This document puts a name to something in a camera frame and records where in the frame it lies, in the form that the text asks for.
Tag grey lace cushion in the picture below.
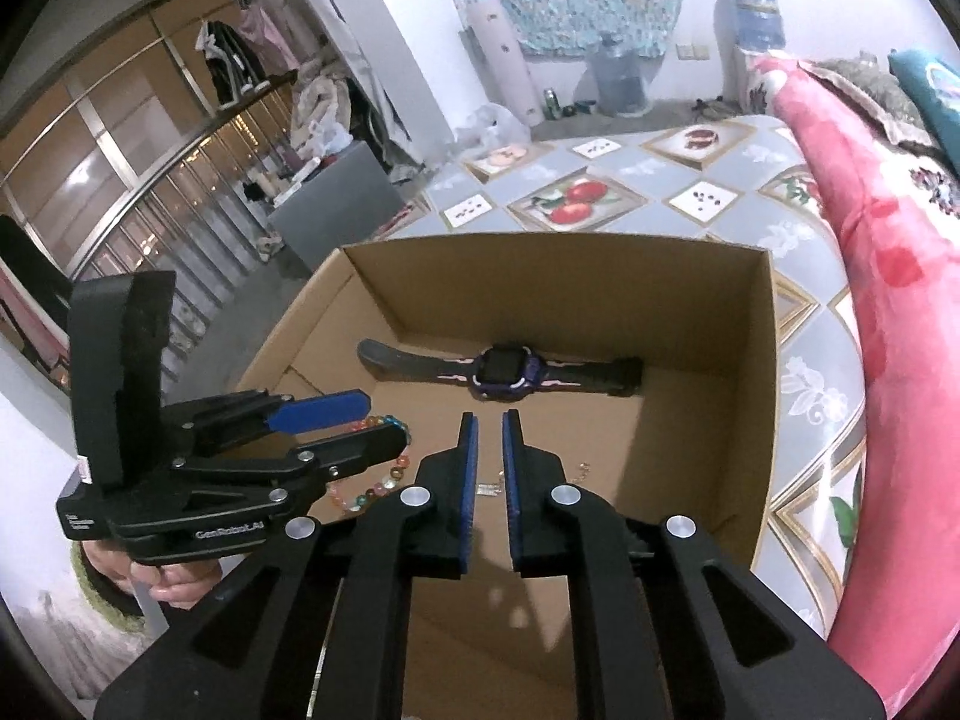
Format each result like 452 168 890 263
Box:
806 52 935 148

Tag multicoloured bead bracelet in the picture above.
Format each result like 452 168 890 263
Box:
326 411 413 517

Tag brown cardboard box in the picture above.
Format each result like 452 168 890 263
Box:
236 232 777 720

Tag dark purple smartwatch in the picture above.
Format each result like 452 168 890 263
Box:
358 337 644 400

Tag blue pillow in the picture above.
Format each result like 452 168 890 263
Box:
889 49 960 143

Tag black hanging jacket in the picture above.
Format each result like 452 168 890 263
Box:
196 19 256 103

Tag pile of clothes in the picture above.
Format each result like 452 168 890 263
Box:
289 75 383 160

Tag person's left hand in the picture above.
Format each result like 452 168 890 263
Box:
129 553 220 611

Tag metal stair railing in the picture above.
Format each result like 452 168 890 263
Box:
0 75 301 391

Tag white water dispenser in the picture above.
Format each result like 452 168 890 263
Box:
724 45 760 110

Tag white upright roll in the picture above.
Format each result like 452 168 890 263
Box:
465 0 541 128

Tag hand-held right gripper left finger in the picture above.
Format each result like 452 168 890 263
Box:
94 411 479 720

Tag thin silver chain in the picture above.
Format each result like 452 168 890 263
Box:
480 461 593 497

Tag white plastic bag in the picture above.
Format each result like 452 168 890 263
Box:
457 101 530 159

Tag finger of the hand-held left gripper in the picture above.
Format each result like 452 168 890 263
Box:
176 424 410 518
187 390 370 457

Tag grey board box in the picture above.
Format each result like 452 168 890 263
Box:
268 141 410 278

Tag pink floral blanket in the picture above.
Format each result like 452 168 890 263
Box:
750 52 960 706

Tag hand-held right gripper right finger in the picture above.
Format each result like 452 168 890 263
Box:
501 409 878 720

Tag empty clear water jug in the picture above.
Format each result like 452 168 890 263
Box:
589 34 650 118

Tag pink hanging garment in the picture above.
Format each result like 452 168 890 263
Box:
236 4 301 76

